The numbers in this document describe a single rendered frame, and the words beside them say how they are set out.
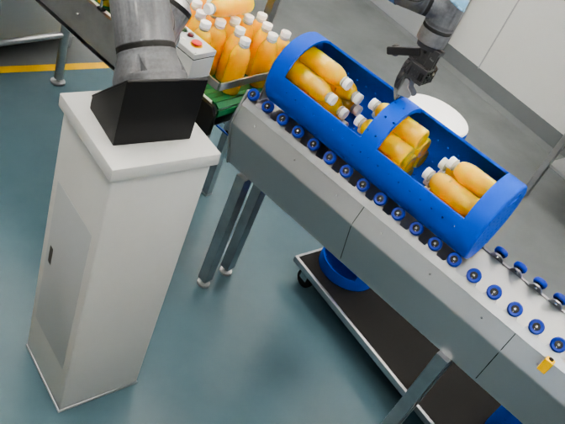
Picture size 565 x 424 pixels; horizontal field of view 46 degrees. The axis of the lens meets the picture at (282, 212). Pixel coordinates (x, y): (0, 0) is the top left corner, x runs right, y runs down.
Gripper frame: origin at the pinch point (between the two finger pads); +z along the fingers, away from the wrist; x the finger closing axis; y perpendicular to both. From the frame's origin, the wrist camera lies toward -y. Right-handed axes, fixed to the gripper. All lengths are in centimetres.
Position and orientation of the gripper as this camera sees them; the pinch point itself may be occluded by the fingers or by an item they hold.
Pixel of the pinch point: (394, 94)
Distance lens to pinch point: 215.8
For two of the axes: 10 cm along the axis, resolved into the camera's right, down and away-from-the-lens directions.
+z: -3.3, 7.2, 6.1
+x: 6.4, -3.1, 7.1
